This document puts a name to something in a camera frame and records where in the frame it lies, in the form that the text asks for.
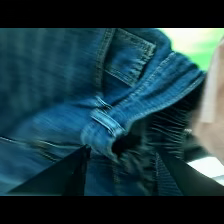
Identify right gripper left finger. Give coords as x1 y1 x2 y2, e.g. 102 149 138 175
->
6 144 92 196

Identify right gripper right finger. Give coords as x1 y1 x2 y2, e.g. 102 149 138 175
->
154 151 224 196

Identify pink garment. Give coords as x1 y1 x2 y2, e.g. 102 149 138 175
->
192 37 224 165

